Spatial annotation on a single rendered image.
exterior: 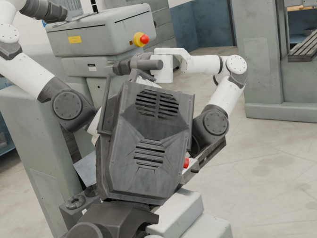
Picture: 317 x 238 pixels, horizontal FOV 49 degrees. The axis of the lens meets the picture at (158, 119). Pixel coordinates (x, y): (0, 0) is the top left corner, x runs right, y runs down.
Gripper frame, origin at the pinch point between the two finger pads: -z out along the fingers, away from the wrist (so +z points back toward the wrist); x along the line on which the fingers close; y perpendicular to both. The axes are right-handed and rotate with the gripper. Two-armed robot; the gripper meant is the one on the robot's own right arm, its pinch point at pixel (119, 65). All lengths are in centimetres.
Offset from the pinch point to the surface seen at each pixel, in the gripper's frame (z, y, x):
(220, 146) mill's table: -12, 79, -75
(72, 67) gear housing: -36.5, 1.8, -3.0
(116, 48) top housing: -2.2, -5.8, -2.9
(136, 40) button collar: 0.0, -6.4, -12.1
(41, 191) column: -96, 81, 8
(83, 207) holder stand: -17, 55, 26
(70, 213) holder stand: -19, 55, 32
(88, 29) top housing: -15.3, -14.7, -2.1
